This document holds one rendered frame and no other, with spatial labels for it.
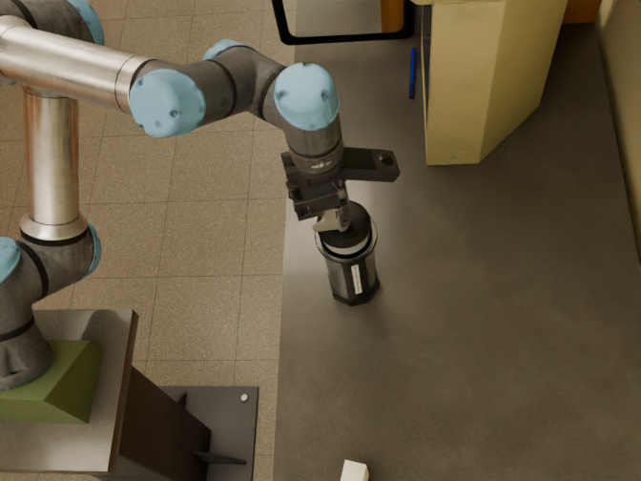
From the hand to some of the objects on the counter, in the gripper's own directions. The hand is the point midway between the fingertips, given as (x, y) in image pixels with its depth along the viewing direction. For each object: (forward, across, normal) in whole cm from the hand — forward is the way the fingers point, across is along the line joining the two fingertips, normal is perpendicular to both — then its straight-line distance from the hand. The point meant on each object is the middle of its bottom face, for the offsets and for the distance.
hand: (342, 216), depth 118 cm
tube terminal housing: (+28, -34, +38) cm, 58 cm away
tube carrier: (+27, 0, 0) cm, 27 cm away
